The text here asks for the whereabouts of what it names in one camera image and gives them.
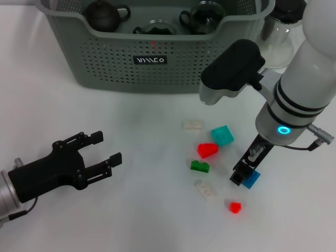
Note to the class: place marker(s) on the teal square plate brick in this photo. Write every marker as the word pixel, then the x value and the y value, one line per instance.
pixel 222 135

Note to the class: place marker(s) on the green two-stud brick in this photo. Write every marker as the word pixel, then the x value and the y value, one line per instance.
pixel 200 167

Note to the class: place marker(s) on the dark brown clay teapot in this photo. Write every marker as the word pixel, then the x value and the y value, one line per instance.
pixel 102 15

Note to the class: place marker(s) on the glass teacup black base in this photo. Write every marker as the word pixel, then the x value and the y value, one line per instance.
pixel 207 18
pixel 157 29

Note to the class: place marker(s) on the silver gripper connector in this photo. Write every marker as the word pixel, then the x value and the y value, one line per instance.
pixel 256 151
pixel 18 162

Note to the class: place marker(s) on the small orange-red notched brick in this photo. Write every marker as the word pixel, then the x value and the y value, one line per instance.
pixel 235 207

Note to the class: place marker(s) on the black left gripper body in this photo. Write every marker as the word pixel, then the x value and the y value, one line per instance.
pixel 52 170

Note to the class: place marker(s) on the large orange-red sloped brick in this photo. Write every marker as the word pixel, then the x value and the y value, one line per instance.
pixel 207 150

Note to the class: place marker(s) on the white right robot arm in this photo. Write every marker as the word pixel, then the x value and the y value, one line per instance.
pixel 309 65

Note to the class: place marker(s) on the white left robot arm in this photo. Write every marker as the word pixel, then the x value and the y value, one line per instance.
pixel 6 194

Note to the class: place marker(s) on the white two-stud brick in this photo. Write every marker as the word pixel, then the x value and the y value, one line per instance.
pixel 193 125

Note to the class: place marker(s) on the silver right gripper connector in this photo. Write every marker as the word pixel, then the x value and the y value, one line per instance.
pixel 256 151

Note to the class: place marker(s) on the blue square plate brick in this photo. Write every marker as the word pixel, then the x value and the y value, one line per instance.
pixel 253 181

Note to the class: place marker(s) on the white plate brick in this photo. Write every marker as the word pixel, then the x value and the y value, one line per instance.
pixel 206 191

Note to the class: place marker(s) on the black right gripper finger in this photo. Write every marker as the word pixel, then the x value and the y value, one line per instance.
pixel 249 169
pixel 237 178

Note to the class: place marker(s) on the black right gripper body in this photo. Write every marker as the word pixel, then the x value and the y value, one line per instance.
pixel 256 155

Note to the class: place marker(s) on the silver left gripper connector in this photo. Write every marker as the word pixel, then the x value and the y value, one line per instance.
pixel 18 162

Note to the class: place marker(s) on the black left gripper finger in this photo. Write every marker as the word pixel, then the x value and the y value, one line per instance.
pixel 115 159
pixel 94 136

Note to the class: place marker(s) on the glass carafe black lid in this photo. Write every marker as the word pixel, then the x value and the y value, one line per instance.
pixel 278 44

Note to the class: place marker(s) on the grey perforated storage bin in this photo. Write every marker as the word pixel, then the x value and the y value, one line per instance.
pixel 118 68

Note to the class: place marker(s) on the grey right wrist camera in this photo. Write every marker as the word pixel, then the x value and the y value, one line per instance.
pixel 231 68

